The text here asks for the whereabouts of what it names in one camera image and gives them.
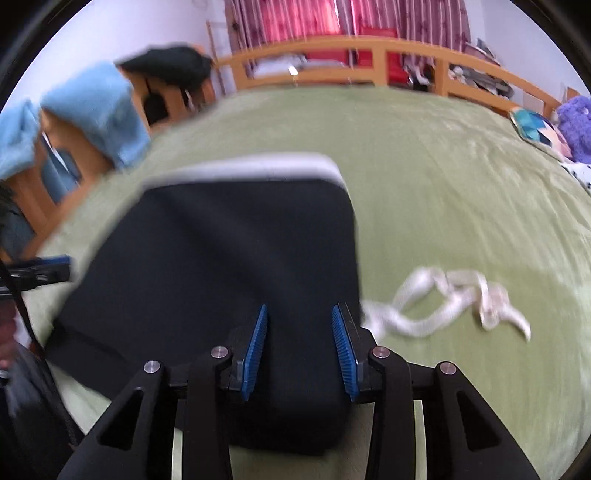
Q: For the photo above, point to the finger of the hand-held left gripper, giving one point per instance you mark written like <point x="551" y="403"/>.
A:
<point x="46" y="270"/>

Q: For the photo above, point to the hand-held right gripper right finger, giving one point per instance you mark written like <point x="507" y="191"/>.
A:
<point x="346" y="355"/>

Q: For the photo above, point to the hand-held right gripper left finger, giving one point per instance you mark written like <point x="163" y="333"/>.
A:
<point x="253" y="355"/>

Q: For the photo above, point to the black pants with white stripe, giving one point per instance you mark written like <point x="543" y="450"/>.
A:
<point x="207" y="254"/>

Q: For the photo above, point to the blue towel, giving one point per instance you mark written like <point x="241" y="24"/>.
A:
<point x="92" y="106"/>
<point x="16" y="138"/>

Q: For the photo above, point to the green plush blanket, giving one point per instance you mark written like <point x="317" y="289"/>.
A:
<point x="438" y="184"/>

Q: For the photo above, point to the black garment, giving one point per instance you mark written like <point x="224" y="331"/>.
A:
<point x="171" y="62"/>

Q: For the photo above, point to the white folded cloth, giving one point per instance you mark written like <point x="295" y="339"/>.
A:
<point x="277" y="64"/>

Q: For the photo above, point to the colourful geometric pillow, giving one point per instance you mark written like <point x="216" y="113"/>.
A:
<point x="535" y="127"/>

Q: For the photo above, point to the white floral pillow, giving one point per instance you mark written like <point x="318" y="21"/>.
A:
<point x="581" y="173"/>

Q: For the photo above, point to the red chair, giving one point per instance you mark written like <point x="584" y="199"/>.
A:
<point x="325" y="57"/>
<point x="378" y="50"/>

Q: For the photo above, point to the grey clutter pile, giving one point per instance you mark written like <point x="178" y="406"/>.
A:
<point x="485" y="83"/>

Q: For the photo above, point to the purple plush toy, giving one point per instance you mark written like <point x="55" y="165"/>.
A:
<point x="577" y="124"/>

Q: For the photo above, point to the pink striped curtain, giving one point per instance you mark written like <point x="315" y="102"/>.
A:
<point x="277" y="18"/>

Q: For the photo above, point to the wooden bed frame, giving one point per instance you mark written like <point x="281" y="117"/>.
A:
<point x="323" y="48"/>

